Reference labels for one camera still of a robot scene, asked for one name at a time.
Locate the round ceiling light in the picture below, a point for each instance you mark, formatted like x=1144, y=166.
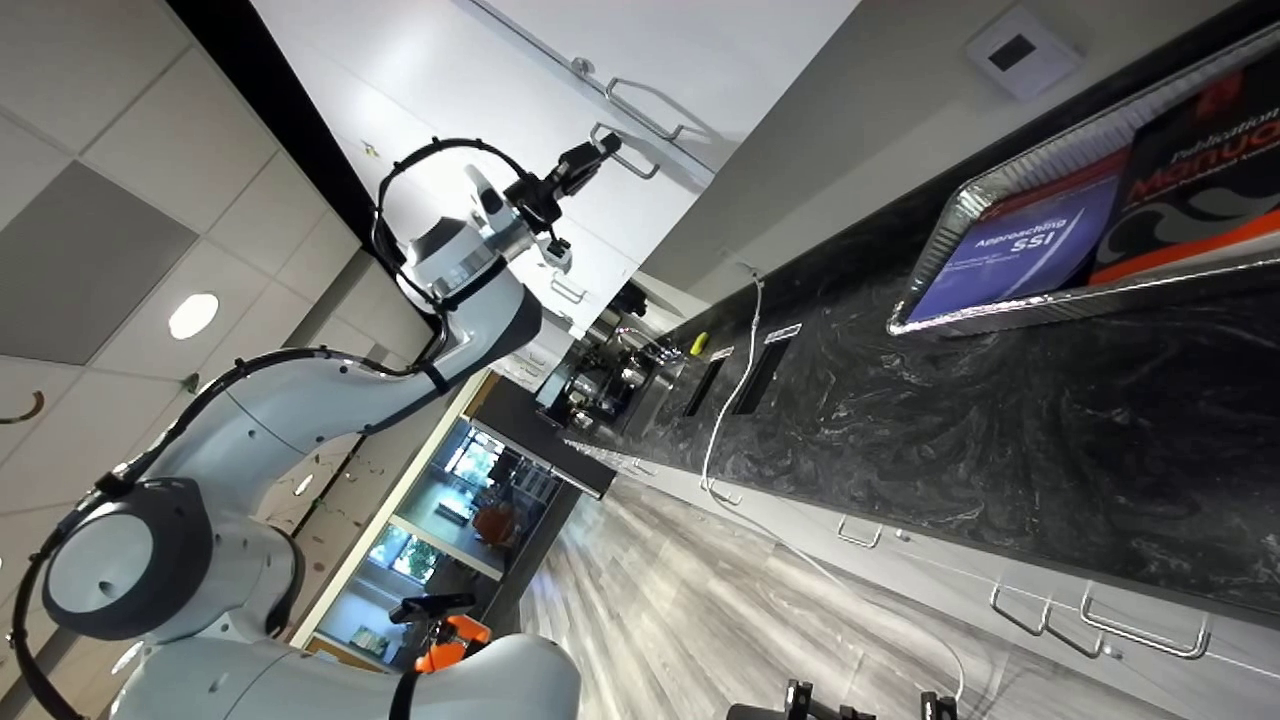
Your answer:
x=194, y=317

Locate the orange machine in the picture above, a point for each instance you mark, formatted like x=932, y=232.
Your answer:
x=444, y=645

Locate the black stand part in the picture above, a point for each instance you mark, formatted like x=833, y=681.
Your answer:
x=938, y=706
x=807, y=701

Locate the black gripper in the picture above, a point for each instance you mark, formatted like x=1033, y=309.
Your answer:
x=549, y=185

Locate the glass window white frame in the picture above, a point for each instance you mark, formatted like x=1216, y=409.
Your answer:
x=425, y=533

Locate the silver foil tray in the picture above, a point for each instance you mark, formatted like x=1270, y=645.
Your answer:
x=1053, y=307

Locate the white lower cabinet front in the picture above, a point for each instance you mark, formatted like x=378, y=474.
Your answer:
x=853, y=602

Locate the dark curved ceiling fixture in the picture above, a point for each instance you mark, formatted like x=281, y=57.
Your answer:
x=24, y=409

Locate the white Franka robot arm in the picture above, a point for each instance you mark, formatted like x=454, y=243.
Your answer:
x=266, y=412

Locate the white cabinet door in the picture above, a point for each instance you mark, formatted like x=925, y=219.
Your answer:
x=400, y=83
x=720, y=52

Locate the white wall thermostat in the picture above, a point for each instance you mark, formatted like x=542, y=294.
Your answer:
x=1021, y=57

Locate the black orange manual booklet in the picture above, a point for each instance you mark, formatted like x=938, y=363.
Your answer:
x=1200, y=175

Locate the small metal cabinet lock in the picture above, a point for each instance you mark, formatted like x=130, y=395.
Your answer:
x=582, y=66

